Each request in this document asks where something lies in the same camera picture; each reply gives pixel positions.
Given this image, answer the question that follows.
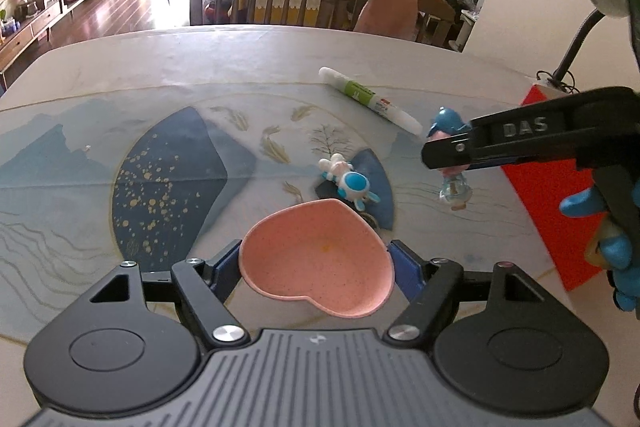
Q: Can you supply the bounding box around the pink pig figurine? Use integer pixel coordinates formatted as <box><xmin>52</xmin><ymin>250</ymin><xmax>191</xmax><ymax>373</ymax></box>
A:
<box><xmin>427</xmin><ymin>107</ymin><xmax>473</xmax><ymax>211</ymax></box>

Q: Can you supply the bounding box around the red cardboard box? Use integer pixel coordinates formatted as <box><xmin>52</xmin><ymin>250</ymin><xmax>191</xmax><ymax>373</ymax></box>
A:
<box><xmin>499</xmin><ymin>78</ymin><xmax>616</xmax><ymax>293</ymax></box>

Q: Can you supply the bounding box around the wooden chair with pink cloth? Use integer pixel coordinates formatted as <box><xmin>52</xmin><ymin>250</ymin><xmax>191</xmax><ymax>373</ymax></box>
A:
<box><xmin>331</xmin><ymin>0</ymin><xmax>456</xmax><ymax>48</ymax></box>

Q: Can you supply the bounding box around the pink heart shaped dish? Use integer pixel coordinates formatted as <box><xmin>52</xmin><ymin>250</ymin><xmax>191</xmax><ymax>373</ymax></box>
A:
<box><xmin>239</xmin><ymin>198</ymin><xmax>395</xmax><ymax>319</ymax></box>

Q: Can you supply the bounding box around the white green glue pen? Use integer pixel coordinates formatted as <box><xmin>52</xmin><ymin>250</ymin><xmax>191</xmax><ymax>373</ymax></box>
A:
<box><xmin>318</xmin><ymin>67</ymin><xmax>423</xmax><ymax>135</ymax></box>

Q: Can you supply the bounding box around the pink cloth on chair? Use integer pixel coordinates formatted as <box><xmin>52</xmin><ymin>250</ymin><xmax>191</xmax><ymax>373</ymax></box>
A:
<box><xmin>354</xmin><ymin>0</ymin><xmax>418</xmax><ymax>40</ymax></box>

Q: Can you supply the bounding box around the wooden tv console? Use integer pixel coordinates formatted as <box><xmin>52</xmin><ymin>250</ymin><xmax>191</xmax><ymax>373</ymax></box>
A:
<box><xmin>1</xmin><ymin>0</ymin><xmax>87</xmax><ymax>90</ymax></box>

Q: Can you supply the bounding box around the blue white rabbit keychain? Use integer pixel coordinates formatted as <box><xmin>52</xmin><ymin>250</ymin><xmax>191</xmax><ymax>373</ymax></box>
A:
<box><xmin>318</xmin><ymin>153</ymin><xmax>381</xmax><ymax>212</ymax></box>

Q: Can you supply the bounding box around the right blue gloved hand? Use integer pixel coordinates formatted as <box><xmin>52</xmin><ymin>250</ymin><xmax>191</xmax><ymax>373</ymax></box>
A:
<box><xmin>560</xmin><ymin>185</ymin><xmax>639</xmax><ymax>313</ymax></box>

